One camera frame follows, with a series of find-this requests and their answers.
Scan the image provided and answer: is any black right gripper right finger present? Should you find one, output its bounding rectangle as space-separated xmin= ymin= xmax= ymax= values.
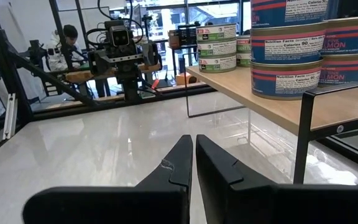
xmin=195 ymin=134 xmax=358 ymax=224

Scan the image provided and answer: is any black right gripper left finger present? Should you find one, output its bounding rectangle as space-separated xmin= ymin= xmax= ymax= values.
xmin=22 ymin=134 xmax=195 ymax=224

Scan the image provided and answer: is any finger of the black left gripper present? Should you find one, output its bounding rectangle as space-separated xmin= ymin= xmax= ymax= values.
xmin=87 ymin=49 xmax=106 ymax=76
xmin=140 ymin=42 xmax=163 ymax=67

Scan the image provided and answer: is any wooden shelf with black legs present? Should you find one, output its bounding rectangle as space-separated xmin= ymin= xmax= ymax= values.
xmin=183 ymin=52 xmax=358 ymax=185

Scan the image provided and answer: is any person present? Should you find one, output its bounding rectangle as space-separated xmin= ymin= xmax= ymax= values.
xmin=46 ymin=24 xmax=84 ymax=72

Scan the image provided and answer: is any brown cardboard box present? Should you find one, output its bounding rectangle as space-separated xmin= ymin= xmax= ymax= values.
xmin=175 ymin=72 xmax=198 ymax=86

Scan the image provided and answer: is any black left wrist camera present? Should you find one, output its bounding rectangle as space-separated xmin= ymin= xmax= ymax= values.
xmin=104 ymin=20 xmax=134 ymax=50

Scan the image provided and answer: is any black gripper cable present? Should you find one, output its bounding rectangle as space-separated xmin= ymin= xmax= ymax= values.
xmin=96 ymin=0 xmax=145 ymax=40

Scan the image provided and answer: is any silver aluminium bracket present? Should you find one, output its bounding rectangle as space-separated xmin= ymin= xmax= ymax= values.
xmin=2 ymin=93 xmax=19 ymax=141

